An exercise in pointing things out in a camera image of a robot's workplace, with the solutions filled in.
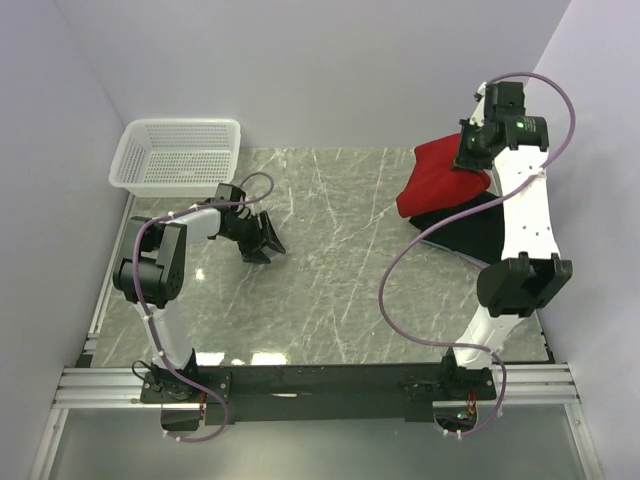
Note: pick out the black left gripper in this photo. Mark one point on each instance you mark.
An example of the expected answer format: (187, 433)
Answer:
(256, 235)

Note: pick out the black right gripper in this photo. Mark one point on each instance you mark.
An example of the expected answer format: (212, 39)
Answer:
(473, 161)

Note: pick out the red t-shirt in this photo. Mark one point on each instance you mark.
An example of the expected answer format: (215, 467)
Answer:
(434, 184)

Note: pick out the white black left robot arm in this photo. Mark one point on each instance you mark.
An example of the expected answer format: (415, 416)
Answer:
(150, 272)

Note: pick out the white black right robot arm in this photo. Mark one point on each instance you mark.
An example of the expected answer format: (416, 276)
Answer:
(501, 137)

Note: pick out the folded black t-shirt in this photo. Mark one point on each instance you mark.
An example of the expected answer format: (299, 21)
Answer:
(480, 235)

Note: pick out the white perforated plastic basket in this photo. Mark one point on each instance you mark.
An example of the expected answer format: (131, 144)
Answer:
(176, 157)

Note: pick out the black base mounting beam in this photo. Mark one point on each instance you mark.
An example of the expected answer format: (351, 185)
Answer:
(322, 392)

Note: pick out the aluminium frame rail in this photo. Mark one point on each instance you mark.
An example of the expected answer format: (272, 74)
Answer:
(118, 388)

